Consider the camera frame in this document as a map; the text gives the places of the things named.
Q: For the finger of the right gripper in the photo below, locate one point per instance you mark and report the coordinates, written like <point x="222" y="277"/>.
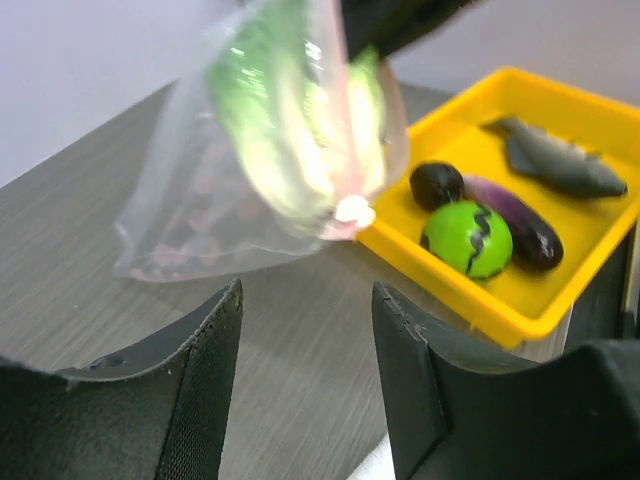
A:
<point x="390" y="25"/>

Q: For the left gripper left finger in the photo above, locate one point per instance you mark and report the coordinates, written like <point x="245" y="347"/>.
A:
<point x="157" y="409"/>

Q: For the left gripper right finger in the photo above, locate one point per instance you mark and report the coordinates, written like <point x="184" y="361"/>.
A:
<point x="458" y="408"/>

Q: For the green polka dot toy food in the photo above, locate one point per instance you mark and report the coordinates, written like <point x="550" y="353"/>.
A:
<point x="307" y="122"/>

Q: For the clear zip top bag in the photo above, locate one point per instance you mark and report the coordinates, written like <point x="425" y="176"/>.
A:
<point x="194" y="213"/>

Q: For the dark round toy plum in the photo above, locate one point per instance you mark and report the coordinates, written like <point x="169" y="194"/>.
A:
<point x="435" y="184"/>

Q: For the green toy ball black zigzag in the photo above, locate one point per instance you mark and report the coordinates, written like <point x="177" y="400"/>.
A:
<point x="470" y="237"/>

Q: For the purple toy eggplant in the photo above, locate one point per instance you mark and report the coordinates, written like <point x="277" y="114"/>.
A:
<point x="536" y="245"/>

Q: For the white toy fish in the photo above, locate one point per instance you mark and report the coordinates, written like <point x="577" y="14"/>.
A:
<point x="560" y="165"/>

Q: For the white rolled towel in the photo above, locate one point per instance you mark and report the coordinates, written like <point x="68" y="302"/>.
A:
<point x="377" y="465"/>

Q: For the yellow plastic tray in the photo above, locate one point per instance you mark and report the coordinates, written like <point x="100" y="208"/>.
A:
<point x="516" y="306"/>

